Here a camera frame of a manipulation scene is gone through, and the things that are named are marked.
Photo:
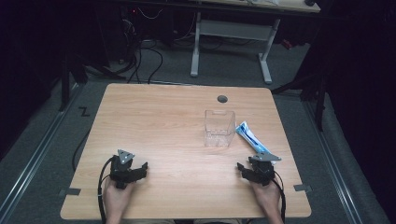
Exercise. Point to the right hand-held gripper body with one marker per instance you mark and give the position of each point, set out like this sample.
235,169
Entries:
264,171

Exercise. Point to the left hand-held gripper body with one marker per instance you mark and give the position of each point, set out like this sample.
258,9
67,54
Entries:
120,171

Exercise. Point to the blue white toothpaste tube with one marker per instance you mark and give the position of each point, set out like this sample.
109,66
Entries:
250,138

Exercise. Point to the clear plastic container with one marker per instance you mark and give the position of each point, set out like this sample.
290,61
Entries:
219,130

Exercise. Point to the person's right hand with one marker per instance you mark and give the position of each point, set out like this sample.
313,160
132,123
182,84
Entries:
269,197

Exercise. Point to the person's left hand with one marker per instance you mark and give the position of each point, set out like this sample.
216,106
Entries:
116,200

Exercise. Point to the grey tape piece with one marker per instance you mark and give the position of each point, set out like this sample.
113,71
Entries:
72,191
302,188

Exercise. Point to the black round table grommet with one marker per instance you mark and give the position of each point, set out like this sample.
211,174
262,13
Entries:
222,99

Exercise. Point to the black metal stand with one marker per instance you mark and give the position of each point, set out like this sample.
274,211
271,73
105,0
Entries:
64,90
319,102

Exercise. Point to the small red object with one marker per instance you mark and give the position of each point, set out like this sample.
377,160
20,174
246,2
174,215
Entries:
287,44

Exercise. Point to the wooden desk white legs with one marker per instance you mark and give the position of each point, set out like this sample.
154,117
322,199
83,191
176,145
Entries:
233,29

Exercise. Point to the metal floor rail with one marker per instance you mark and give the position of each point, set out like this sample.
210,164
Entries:
34,160
337,174

